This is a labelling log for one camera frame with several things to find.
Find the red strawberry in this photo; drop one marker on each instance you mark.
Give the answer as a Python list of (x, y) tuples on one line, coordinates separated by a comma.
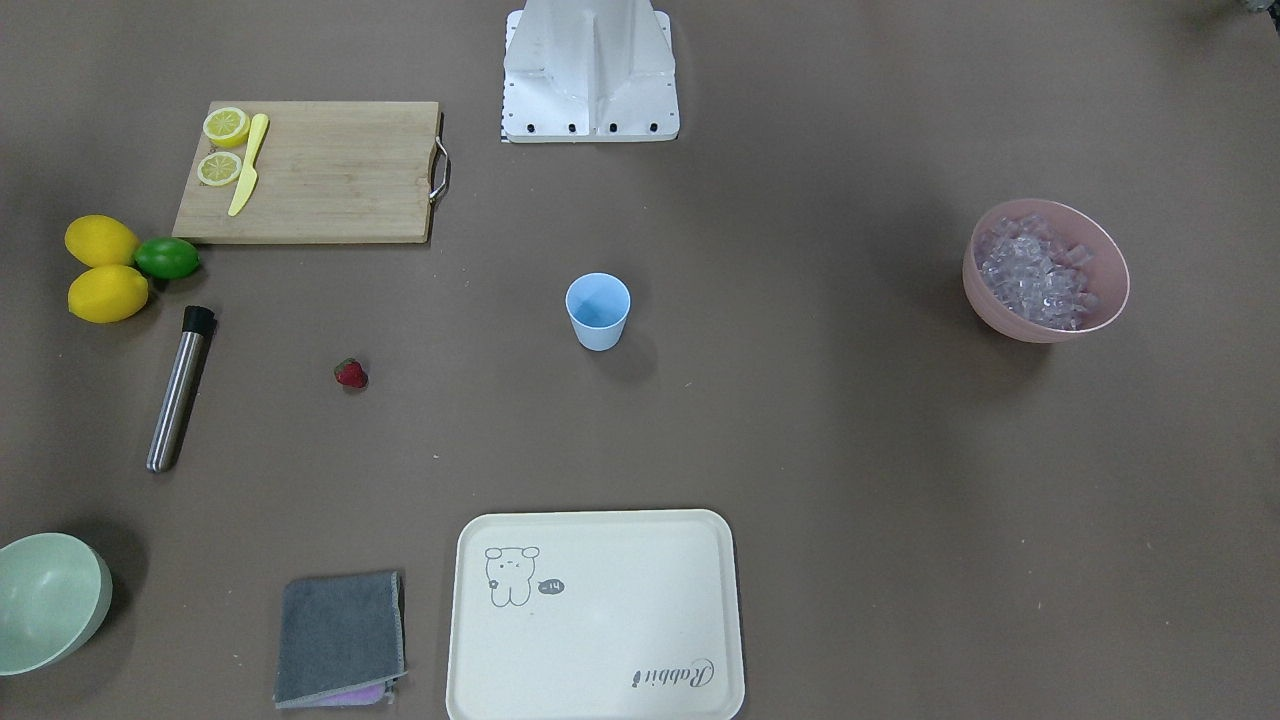
[(350, 374)]

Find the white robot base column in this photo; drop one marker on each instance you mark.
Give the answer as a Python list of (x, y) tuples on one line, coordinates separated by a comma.
[(589, 72)]

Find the light blue plastic cup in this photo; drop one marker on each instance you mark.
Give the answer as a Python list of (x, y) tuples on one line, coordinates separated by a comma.
[(598, 305)]

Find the pile of clear ice cubes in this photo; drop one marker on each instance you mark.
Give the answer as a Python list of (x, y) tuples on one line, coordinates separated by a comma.
[(1036, 272)]

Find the cream serving tray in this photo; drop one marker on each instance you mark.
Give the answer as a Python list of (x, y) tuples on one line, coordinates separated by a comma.
[(596, 615)]

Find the wooden cutting board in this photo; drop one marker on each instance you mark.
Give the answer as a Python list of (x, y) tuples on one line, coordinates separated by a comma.
[(329, 172)]

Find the grey folded cloth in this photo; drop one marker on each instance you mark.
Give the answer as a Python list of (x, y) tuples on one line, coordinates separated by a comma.
[(341, 641)]

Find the pink bowl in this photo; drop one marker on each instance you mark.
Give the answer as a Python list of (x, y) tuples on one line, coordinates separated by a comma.
[(1110, 278)]

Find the yellow plastic knife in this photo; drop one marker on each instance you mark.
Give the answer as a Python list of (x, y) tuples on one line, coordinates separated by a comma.
[(247, 180)]

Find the lower lemon half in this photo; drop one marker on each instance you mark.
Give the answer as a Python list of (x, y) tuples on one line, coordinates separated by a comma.
[(219, 168)]

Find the lemon half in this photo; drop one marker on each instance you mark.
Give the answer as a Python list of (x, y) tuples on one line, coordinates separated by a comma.
[(219, 168), (227, 127)]

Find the upper lemon half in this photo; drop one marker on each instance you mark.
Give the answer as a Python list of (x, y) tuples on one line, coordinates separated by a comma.
[(227, 127)]

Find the green lime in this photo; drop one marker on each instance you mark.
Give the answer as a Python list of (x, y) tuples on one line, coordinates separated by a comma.
[(167, 258)]

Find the lower whole yellow lemon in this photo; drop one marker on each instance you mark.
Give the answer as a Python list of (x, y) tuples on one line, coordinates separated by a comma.
[(107, 294)]

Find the whole yellow lemon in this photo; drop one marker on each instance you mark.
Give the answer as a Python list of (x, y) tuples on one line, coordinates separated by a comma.
[(107, 294), (97, 240)]

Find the upper whole yellow lemon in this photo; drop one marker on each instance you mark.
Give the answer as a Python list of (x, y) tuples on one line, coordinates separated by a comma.
[(97, 240)]

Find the light green bowl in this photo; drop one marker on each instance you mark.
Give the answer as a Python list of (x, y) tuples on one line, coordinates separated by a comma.
[(55, 592)]

